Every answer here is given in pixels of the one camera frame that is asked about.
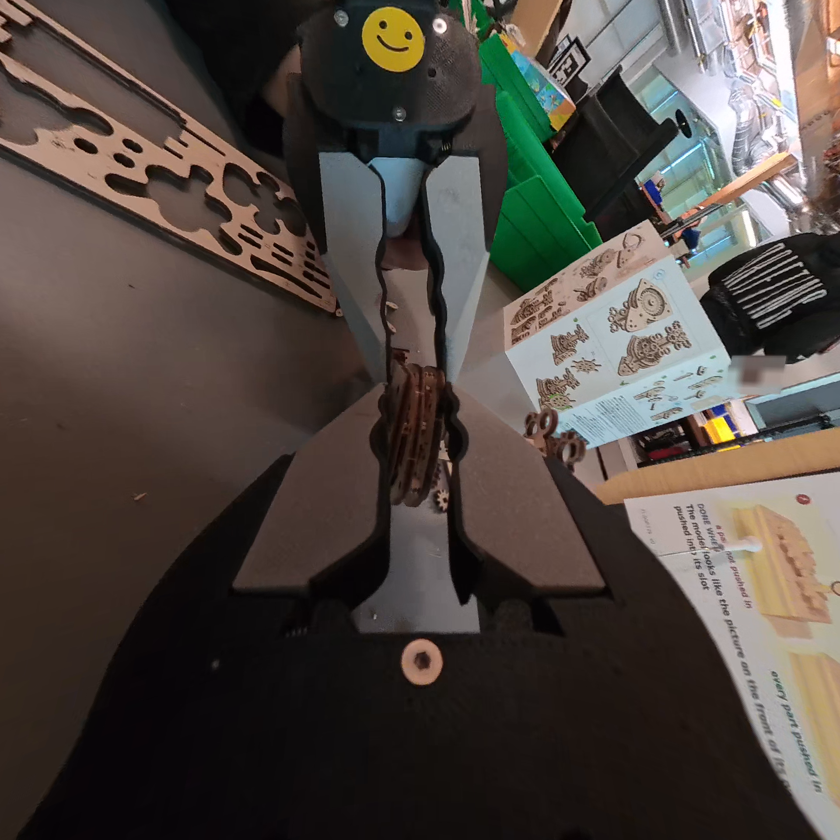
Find printed instruction sheet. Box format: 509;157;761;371
623;469;840;840

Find large wooden part sheet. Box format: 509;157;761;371
0;0;339;316

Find black rod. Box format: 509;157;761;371
633;410;840;454

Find yellow storage bins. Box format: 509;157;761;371
702;403;749;444

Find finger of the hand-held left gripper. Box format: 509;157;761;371
425;153;491;383
318;151;396;386

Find colourful picture box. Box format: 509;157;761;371
499;33;577;132

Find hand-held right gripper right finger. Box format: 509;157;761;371
448;384;606;605

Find person's left hand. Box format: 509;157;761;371
384;235;435;273

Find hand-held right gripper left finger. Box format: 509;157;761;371
231;384;391;611

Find green plastic bin stack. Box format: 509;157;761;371
479;33;603;293

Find black chair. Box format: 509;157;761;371
558;66;690;224

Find pale blue model kit box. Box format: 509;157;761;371
504;220;732;450

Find wooden mechanical model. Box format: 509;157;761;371
377;361;588;509

